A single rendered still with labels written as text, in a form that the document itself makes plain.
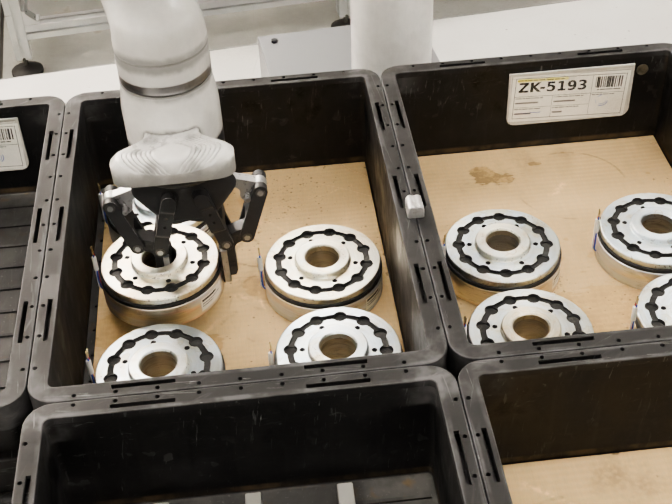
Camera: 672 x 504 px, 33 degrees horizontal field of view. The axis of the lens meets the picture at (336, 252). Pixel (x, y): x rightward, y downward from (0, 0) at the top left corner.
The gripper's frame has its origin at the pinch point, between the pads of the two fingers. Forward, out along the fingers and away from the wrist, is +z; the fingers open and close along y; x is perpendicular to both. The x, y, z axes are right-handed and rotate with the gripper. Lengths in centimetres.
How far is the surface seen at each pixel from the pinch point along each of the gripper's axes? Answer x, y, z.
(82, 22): -183, 35, 74
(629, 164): -13.6, -42.9, 4.7
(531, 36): -62, -45, 18
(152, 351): 9.5, 3.8, 0.5
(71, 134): -15.1, 10.9, -4.5
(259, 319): 3.3, -4.8, 4.2
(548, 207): -8.1, -33.2, 4.6
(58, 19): -183, 40, 73
